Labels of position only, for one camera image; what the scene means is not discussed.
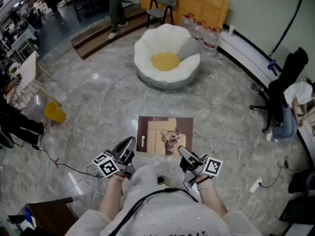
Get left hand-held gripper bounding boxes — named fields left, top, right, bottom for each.
left=92, top=136, right=137, bottom=180

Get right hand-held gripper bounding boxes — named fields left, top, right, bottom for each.
left=178, top=146, right=223, bottom=189

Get brown picture book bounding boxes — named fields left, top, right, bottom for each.
left=136, top=116, right=194, bottom=158

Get white flower-shaped floor cushion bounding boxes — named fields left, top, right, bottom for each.
left=133, top=23, right=201, bottom=90

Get person's right forearm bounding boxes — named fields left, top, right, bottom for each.
left=197, top=180, right=228, bottom=217

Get person's left forearm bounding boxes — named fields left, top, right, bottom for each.
left=97, top=175, right=126, bottom=221

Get beige wristband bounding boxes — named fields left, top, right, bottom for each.
left=196, top=178, right=214, bottom=191

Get person's white trousers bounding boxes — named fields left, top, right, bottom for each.
left=122, top=165, right=158, bottom=195

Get person's white shirt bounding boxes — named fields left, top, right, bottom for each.
left=64, top=187, right=263, bottom=236

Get white power strip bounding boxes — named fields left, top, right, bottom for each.
left=249, top=177, right=263, bottom=194

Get yellow plastic bin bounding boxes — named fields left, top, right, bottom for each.
left=44, top=101, right=67, bottom=124

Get dark wooden table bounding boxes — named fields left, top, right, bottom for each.
left=26, top=197, right=80, bottom=236

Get grey cushion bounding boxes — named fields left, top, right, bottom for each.
left=177, top=36, right=200, bottom=61

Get wooden step platform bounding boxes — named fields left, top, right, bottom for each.
left=71, top=7, right=159, bottom=60

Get white curved ledge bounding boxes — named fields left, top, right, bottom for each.
left=217, top=29, right=315, bottom=162

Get white rack with wooden legs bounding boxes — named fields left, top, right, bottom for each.
left=14, top=50, right=63, bottom=110

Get black flat monitor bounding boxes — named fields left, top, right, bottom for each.
left=279, top=201, right=315, bottom=231

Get black office chair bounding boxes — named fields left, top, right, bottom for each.
left=249, top=47, right=310, bottom=134

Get grey chair with black legs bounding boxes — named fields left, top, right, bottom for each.
left=146, top=0, right=178, bottom=29

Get yellow padded board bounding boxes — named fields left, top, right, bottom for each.
left=140, top=0, right=231, bottom=30

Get black curved pole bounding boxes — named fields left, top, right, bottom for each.
left=269, top=0, right=309, bottom=58

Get thick black chest cable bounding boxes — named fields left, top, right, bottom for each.
left=107, top=187, right=199, bottom=236

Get thin black floor cable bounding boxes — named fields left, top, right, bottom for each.
left=260, top=155, right=290, bottom=189

